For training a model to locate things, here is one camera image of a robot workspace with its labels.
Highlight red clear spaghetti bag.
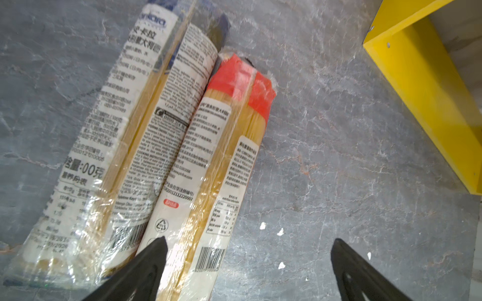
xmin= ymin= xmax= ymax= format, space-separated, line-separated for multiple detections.
xmin=139 ymin=53 xmax=276 ymax=300

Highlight clear white spaghetti bag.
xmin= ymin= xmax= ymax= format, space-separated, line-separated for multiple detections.
xmin=4 ymin=1 xmax=230 ymax=289

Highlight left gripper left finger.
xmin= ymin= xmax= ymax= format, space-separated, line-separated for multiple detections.
xmin=84 ymin=237 xmax=168 ymax=301

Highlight yellow shelf pink blue boards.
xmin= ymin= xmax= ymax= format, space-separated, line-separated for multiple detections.
xmin=364 ymin=1 xmax=481 ymax=195

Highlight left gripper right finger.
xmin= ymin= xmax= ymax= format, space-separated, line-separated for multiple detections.
xmin=331 ymin=238 xmax=410 ymax=300

